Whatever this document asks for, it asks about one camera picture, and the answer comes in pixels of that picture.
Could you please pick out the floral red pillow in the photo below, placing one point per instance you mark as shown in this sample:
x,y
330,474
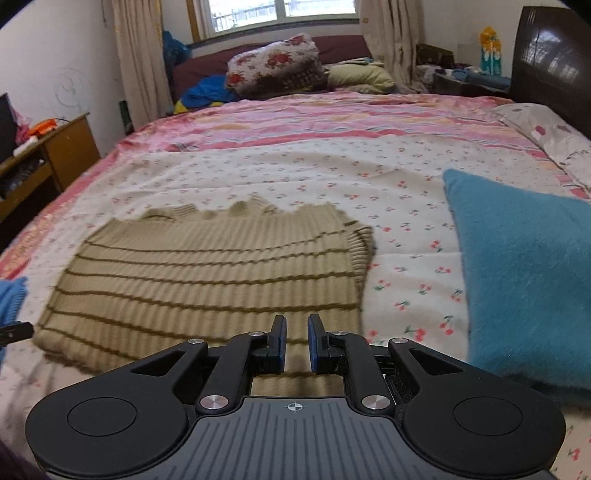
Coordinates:
x,y
272,57

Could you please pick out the blue knit cardigan yellow buttons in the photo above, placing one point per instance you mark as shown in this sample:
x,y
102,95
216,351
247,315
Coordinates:
x,y
11,297

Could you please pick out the dark wooden headboard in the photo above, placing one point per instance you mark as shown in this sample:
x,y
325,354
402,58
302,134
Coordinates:
x,y
554,64

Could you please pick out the teal fleece garment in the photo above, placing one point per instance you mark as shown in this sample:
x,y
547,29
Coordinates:
x,y
526,277

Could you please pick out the window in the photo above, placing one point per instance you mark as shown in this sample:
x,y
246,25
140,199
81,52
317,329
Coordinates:
x,y
277,11

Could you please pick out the wooden desk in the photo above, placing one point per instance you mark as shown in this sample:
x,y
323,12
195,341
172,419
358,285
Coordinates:
x,y
69,152

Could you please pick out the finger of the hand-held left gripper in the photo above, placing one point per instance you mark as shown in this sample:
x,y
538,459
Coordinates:
x,y
16,332

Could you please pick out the maroon bed cover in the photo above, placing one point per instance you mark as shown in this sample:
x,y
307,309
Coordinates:
x,y
203,69

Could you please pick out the dark wooden nightstand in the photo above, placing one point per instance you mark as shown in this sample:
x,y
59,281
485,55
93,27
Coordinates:
x,y
455,87

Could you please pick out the yellow and teal package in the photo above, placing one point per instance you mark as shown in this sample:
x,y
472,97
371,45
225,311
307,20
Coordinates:
x,y
490,53

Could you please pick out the dark plaid blanket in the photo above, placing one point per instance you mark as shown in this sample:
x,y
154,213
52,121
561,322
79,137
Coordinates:
x,y
295,81

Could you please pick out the black monitor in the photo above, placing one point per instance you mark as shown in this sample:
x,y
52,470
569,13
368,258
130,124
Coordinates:
x,y
5,127

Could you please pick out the beige striped knit sweater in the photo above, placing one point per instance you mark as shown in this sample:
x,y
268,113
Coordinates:
x,y
207,272

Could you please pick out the hanging blue bag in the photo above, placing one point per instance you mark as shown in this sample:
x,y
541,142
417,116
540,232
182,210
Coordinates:
x,y
174,48

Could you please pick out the pink dotted pillow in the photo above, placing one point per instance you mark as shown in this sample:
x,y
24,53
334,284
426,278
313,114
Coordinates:
x,y
545,129

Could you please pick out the orange toy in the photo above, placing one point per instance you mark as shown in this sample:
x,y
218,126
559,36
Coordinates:
x,y
42,128

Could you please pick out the beige patterned curtain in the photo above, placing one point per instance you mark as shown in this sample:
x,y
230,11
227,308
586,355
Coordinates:
x,y
392,41
141,64

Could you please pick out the pink patterned quilt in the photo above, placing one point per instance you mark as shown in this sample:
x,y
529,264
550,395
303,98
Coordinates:
x,y
323,117

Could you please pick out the crumpled blue cloth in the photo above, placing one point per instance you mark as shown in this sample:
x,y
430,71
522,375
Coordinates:
x,y
207,94

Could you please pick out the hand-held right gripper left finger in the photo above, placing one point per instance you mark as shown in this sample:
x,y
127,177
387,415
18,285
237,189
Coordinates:
x,y
279,344

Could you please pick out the dark brown box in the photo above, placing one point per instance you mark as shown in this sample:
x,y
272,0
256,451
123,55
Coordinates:
x,y
434,55

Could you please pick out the pink plastic bag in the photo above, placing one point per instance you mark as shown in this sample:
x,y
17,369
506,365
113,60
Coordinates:
x,y
22,127

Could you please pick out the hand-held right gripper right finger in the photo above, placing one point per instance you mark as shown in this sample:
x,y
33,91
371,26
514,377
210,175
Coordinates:
x,y
315,344

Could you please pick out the pile of clothes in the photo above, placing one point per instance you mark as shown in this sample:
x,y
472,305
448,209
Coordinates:
x,y
475,76

